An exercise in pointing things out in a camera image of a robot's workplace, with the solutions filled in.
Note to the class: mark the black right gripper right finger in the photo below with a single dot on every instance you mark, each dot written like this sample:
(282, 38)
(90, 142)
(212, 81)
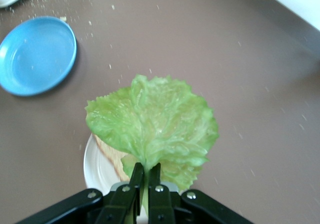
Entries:
(160, 204)

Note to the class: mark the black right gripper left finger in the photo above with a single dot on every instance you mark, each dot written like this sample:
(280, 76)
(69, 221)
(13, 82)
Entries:
(120, 204)

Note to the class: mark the brown bread slice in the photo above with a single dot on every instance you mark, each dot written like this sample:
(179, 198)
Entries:
(112, 156)

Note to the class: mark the green lettuce leaf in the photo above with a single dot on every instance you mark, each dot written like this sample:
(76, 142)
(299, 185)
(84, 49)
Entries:
(155, 118)

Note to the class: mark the beige plate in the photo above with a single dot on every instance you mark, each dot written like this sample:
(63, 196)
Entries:
(97, 169)

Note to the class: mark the blue plate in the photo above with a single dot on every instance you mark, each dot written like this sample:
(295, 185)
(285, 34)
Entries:
(37, 56)

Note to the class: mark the large bread crumb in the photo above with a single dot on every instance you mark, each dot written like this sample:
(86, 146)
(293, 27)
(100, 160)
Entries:
(63, 18)

